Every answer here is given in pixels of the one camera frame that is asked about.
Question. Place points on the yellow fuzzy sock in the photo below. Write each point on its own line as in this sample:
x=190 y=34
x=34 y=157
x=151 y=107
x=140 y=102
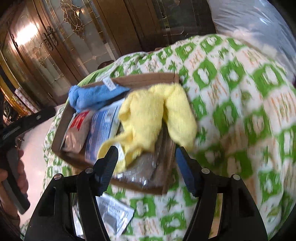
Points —
x=143 y=111

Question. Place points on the wooden glass cabinet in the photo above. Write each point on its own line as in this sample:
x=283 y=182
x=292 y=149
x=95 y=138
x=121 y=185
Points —
x=92 y=34

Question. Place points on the leaning patterned panels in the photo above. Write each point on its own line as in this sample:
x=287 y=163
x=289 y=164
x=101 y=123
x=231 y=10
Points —
x=24 y=98

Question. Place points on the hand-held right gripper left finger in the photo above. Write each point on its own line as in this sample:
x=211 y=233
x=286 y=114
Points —
x=108 y=166

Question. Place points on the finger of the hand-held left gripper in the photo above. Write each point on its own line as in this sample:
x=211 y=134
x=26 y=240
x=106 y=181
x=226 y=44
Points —
x=39 y=117

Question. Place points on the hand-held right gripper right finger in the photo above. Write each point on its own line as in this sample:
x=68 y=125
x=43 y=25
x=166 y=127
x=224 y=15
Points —
x=185 y=171

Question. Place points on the green and white patterned blanket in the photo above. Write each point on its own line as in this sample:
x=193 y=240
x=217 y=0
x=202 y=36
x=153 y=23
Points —
x=231 y=115

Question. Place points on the brown bed cover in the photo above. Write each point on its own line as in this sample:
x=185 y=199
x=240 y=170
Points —
x=105 y=64

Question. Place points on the white packet with red label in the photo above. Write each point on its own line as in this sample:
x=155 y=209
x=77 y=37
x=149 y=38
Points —
x=77 y=132

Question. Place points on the grey and white packet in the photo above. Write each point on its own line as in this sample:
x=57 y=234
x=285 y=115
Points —
x=113 y=213

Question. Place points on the blue and white packet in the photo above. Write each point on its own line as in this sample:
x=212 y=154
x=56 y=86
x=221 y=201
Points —
x=101 y=132

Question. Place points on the golden wooden frame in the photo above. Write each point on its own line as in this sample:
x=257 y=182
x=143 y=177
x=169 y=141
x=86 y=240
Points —
x=5 y=76

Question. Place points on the person's left hand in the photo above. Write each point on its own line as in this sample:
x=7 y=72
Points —
x=22 y=171

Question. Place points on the blue fuzzy sock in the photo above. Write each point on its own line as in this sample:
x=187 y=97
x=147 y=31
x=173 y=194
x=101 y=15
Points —
x=87 y=97

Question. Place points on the plastic-wrapped bundle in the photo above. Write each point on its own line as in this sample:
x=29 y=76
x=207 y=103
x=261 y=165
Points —
x=249 y=18

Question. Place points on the brown cardboard box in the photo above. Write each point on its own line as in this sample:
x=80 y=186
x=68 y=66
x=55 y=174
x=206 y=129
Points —
x=148 y=77

